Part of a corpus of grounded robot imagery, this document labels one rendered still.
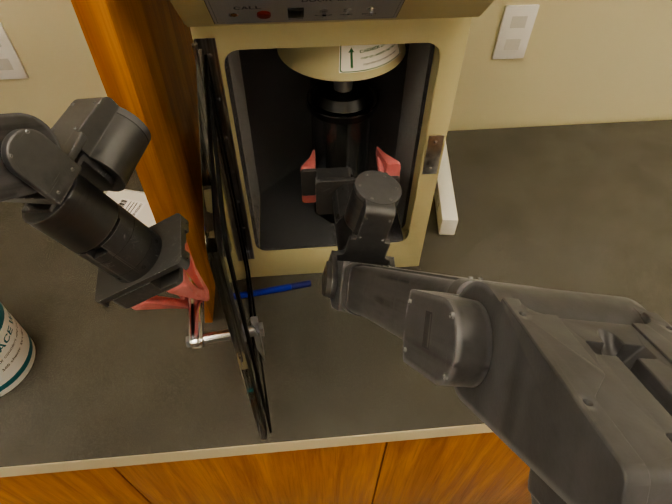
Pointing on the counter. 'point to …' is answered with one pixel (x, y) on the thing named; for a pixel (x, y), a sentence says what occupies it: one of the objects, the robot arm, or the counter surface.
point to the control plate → (300, 7)
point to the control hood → (193, 12)
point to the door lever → (201, 327)
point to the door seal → (227, 238)
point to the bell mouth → (343, 61)
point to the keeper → (433, 154)
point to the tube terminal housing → (351, 31)
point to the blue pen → (281, 288)
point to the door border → (222, 253)
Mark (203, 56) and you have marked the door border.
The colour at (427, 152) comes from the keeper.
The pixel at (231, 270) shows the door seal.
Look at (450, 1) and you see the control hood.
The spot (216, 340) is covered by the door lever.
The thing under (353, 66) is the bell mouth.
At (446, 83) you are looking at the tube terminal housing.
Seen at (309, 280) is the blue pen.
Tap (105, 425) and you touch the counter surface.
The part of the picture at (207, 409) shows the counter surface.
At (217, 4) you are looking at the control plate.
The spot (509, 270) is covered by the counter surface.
